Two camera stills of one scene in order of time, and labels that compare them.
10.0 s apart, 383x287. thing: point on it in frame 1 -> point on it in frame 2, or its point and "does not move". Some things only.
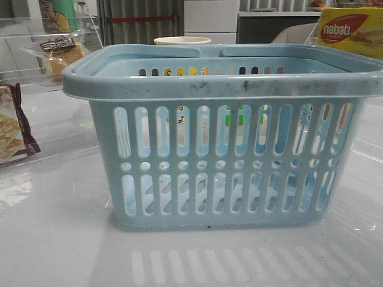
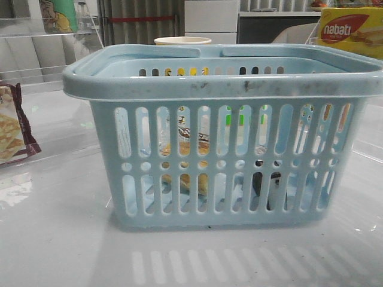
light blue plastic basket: x=225 y=135 does not move
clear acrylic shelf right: x=363 y=37 does not move
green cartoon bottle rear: x=58 y=16 does not move
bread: x=54 y=55 -> x=184 y=144
